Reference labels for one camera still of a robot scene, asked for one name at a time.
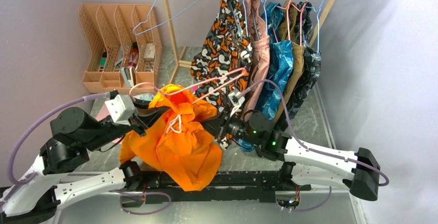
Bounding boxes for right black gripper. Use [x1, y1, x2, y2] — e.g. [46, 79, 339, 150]
[198, 105, 260, 146]

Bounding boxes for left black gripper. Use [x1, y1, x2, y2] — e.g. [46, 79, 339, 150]
[85, 94, 173, 151]

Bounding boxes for pink wire hanger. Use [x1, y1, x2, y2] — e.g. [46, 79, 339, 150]
[129, 67, 249, 105]

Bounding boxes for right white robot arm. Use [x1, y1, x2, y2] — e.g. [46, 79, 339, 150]
[201, 111, 380, 201]

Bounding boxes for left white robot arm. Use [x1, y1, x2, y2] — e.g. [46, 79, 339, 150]
[1, 91, 168, 223]

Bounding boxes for orange camouflage shorts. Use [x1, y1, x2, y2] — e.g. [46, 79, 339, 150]
[189, 0, 253, 151]

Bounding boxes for pink shorts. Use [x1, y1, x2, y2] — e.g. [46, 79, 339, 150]
[241, 0, 270, 121]

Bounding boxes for blue patterned shorts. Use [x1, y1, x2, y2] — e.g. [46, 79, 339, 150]
[234, 2, 294, 152]

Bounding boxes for brown shorts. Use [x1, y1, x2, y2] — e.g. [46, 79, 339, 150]
[273, 0, 306, 124]

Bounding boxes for blue packaged item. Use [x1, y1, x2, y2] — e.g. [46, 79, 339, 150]
[134, 93, 155, 101]

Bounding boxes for pink clipboard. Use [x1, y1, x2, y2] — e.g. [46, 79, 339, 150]
[95, 104, 110, 121]

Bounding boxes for peach file organizer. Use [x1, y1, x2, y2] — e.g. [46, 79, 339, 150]
[78, 4, 163, 93]

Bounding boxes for wooden clothes rack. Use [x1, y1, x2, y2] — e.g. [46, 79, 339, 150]
[158, 0, 348, 86]

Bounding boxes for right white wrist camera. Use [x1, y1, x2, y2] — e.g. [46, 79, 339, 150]
[228, 90, 245, 117]

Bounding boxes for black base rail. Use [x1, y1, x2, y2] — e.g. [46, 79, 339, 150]
[124, 171, 298, 203]

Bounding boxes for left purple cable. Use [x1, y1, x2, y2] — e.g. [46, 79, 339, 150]
[0, 92, 112, 203]

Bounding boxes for purple cable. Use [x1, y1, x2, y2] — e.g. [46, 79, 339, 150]
[0, 92, 112, 203]
[239, 79, 390, 187]

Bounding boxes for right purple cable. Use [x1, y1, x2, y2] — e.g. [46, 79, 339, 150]
[239, 79, 390, 187]

